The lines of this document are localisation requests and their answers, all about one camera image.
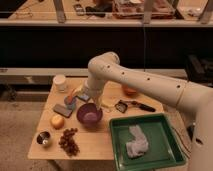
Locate white cup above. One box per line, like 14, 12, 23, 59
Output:
53, 74, 67, 92

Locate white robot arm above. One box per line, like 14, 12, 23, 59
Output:
82, 52, 213, 171

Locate red bowl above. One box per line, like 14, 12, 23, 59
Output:
122, 85, 138, 96

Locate green plastic tray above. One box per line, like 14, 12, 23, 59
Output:
109, 114, 186, 171

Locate black cables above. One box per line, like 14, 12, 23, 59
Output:
170, 123, 198, 158

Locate yellow orange apple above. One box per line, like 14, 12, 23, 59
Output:
50, 115, 64, 129

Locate blue sponge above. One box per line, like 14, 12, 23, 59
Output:
77, 94, 90, 102

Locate purple bowl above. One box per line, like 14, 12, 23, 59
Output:
76, 103, 103, 127

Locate grey sponge block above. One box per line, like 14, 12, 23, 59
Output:
53, 104, 72, 118

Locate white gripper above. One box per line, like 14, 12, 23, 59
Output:
81, 80, 103, 110

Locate white crumpled cloth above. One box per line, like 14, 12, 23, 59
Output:
126, 125, 149, 158

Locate wooden table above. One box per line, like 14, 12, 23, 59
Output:
27, 77, 171, 171

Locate small metal cup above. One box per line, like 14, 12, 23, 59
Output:
36, 131, 51, 147

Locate bunch of dark grapes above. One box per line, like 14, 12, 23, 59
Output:
59, 128, 80, 156

